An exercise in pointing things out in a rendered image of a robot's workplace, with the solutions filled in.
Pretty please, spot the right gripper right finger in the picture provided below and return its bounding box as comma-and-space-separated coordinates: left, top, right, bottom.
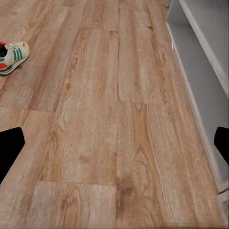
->
214, 127, 229, 165

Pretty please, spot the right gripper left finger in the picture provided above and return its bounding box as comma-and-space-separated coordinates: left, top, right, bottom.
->
0, 127, 25, 184

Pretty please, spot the gym shoe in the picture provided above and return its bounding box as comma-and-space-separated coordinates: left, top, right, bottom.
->
0, 42, 30, 75

